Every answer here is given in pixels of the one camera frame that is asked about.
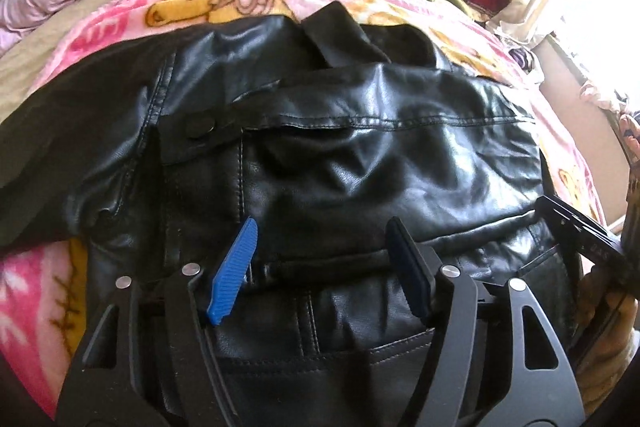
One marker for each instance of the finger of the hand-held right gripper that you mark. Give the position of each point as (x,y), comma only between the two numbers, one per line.
(575,227)

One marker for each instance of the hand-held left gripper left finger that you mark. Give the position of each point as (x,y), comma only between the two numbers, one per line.
(232,277)

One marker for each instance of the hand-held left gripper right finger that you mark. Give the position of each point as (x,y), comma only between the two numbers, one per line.
(410,277)

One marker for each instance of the black leather jacket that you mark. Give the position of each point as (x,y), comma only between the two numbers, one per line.
(350,157)

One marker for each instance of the person's right forearm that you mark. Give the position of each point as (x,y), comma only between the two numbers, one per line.
(625,337)

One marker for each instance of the pink printed blanket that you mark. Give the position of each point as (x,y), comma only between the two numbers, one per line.
(40,297)

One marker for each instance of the beige bed sheet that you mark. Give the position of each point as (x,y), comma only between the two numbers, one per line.
(30,62)

